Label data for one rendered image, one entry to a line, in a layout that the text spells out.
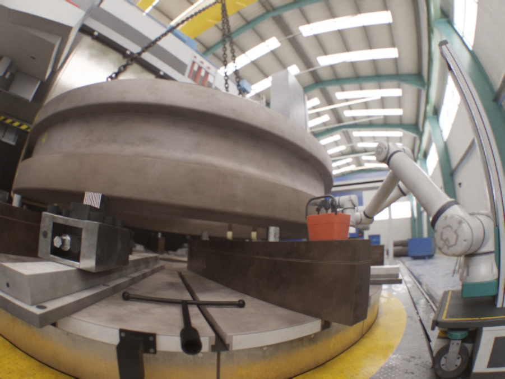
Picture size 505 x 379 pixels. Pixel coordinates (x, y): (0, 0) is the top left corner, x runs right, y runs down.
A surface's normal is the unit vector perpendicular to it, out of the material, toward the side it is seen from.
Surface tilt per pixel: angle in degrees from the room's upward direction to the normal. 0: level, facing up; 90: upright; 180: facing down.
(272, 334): 90
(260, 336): 90
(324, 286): 90
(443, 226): 92
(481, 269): 68
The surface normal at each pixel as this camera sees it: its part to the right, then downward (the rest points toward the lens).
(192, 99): 0.34, -0.22
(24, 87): 0.83, -0.10
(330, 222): -0.83, -0.07
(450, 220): -0.97, -0.12
